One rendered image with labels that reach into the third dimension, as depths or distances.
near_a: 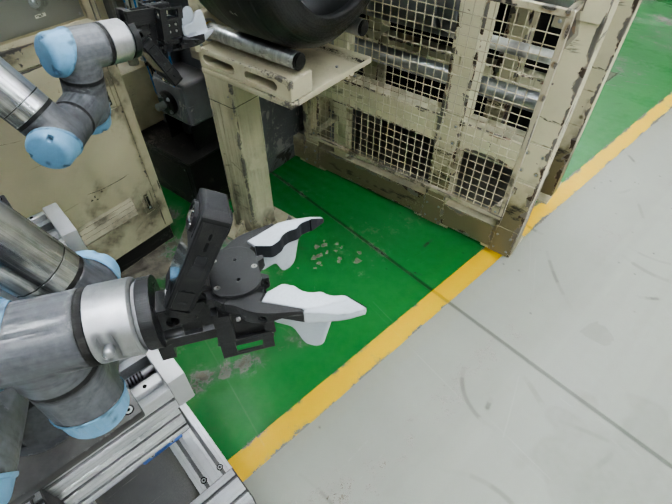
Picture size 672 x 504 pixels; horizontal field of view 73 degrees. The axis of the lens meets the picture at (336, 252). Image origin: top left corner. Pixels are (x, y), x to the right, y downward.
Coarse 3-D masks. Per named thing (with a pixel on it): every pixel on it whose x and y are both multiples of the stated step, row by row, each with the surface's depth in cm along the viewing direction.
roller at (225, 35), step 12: (216, 24) 126; (216, 36) 125; (228, 36) 122; (240, 36) 121; (252, 36) 120; (240, 48) 122; (252, 48) 119; (264, 48) 117; (276, 48) 115; (288, 48) 115; (276, 60) 116; (288, 60) 113; (300, 60) 114
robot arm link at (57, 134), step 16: (0, 64) 70; (0, 80) 69; (16, 80) 71; (0, 96) 70; (16, 96) 71; (32, 96) 73; (0, 112) 72; (16, 112) 72; (32, 112) 73; (48, 112) 74; (64, 112) 77; (80, 112) 80; (16, 128) 74; (32, 128) 74; (48, 128) 74; (64, 128) 76; (80, 128) 79; (32, 144) 74; (48, 144) 74; (64, 144) 75; (80, 144) 78; (48, 160) 76; (64, 160) 76
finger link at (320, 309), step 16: (288, 288) 41; (288, 304) 40; (304, 304) 40; (320, 304) 40; (336, 304) 40; (352, 304) 40; (288, 320) 42; (320, 320) 40; (336, 320) 40; (304, 336) 43; (320, 336) 42
